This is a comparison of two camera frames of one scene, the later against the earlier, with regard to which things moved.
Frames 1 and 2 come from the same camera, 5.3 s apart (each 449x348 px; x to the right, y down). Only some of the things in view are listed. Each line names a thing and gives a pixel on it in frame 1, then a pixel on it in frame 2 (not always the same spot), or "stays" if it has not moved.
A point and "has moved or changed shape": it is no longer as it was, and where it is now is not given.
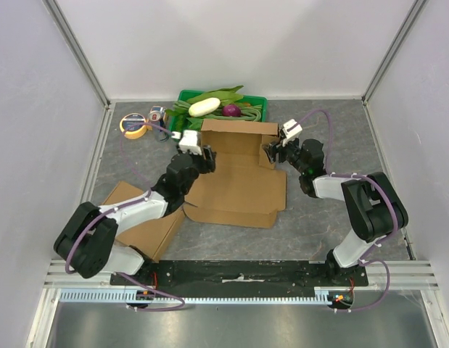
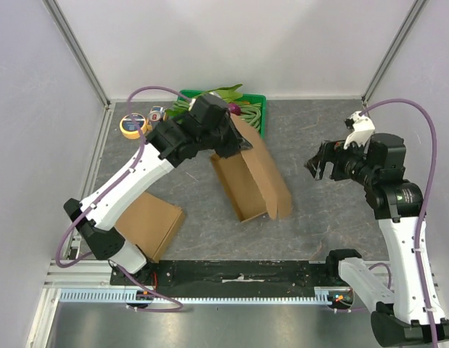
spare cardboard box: [245, 189] has moved or changed shape
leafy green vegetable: [223, 95] stays
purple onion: [231, 110] stays
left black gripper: [208, 165] -> [237, 144]
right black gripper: [276, 151] -> [329, 162]
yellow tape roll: [134, 125] stays
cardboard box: [149, 238] stays
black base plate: [240, 276] stays
